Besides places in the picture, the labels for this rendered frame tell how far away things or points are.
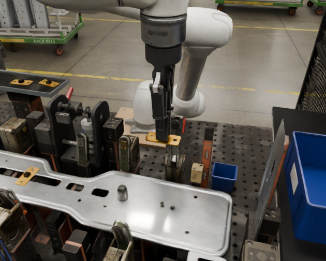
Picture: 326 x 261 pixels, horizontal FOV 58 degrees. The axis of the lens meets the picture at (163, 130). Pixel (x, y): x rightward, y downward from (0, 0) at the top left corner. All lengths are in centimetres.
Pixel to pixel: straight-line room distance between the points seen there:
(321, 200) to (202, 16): 70
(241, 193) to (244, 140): 41
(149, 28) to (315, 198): 68
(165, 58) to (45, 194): 60
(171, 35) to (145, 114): 106
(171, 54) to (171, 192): 49
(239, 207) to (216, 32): 72
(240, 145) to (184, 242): 93
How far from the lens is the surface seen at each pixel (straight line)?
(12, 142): 122
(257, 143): 170
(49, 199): 98
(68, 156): 118
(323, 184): 104
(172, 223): 86
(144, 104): 157
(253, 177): 148
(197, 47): 112
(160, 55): 59
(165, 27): 56
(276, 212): 84
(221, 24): 110
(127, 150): 100
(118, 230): 73
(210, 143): 89
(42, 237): 128
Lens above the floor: 168
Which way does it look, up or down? 35 degrees down
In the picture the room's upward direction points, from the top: straight up
